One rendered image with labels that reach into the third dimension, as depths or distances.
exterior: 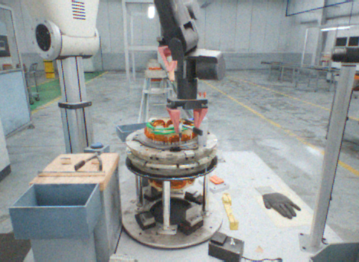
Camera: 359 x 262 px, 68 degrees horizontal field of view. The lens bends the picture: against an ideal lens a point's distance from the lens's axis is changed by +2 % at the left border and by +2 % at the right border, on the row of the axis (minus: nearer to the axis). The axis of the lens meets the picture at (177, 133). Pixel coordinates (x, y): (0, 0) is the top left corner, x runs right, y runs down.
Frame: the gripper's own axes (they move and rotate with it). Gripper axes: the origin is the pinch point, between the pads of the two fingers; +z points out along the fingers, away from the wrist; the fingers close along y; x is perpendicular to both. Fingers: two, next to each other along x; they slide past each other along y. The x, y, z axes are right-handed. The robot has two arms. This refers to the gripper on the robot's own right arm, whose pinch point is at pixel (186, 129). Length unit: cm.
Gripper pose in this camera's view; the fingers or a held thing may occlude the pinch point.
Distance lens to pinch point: 75.7
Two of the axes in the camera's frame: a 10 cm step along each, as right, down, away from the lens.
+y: 9.5, -0.9, 3.0
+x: -3.2, -2.7, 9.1
